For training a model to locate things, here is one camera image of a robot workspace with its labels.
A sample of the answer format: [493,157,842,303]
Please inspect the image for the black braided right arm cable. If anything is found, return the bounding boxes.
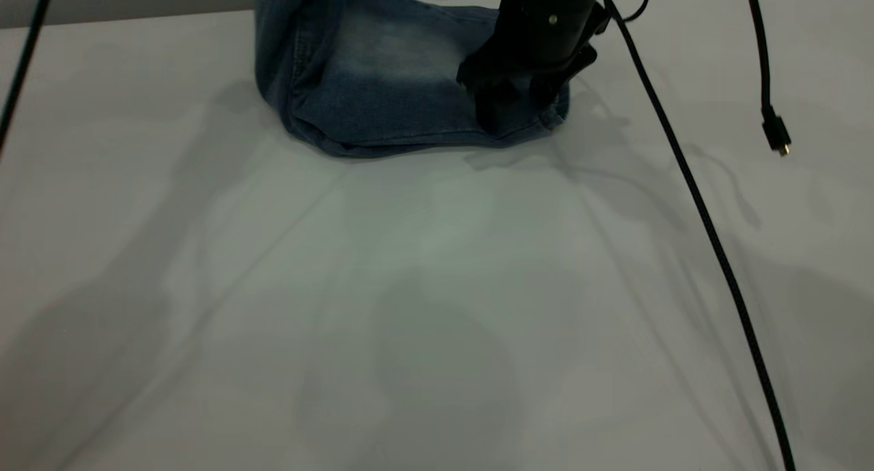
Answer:
[600,0,798,471]

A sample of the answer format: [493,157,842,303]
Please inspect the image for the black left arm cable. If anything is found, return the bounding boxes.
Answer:
[0,0,59,154]

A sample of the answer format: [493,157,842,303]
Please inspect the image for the loose black plug cable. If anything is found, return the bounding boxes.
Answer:
[744,0,793,158]

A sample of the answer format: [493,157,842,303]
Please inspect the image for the blue denim shorts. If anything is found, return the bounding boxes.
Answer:
[254,0,571,159]

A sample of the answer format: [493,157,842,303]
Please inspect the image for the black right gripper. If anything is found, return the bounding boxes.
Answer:
[457,44,600,137]

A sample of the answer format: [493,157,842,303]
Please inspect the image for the thin black cable loop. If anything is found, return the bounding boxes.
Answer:
[604,0,651,23]

